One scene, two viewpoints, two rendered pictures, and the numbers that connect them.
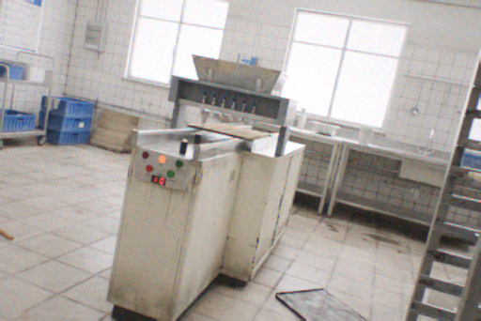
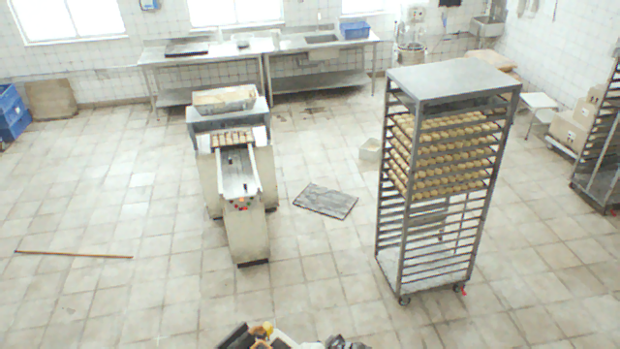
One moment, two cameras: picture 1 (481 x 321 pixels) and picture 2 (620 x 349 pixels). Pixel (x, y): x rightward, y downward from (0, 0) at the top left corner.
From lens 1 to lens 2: 208 cm
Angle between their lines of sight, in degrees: 36
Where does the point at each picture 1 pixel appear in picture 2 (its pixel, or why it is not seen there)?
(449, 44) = not seen: outside the picture
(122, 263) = (235, 246)
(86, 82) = not seen: outside the picture
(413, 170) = (317, 53)
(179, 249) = (263, 229)
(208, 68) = (207, 109)
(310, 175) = (241, 73)
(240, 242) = (266, 191)
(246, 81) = (235, 108)
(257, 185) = (266, 161)
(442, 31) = not seen: outside the picture
